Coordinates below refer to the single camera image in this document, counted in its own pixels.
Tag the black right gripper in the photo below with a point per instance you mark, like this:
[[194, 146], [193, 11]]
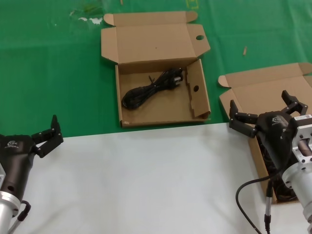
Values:
[[274, 136]]

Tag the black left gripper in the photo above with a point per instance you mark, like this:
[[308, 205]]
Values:
[[14, 165]]

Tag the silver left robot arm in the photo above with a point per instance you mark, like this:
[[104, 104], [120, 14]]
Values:
[[6, 209]]

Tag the open cardboard box with divider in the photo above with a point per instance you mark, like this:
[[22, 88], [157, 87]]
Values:
[[151, 41]]

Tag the green table mat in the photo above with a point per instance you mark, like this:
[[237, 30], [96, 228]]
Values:
[[48, 73]]

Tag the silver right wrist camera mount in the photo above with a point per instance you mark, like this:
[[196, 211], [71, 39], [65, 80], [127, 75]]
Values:
[[303, 131]]

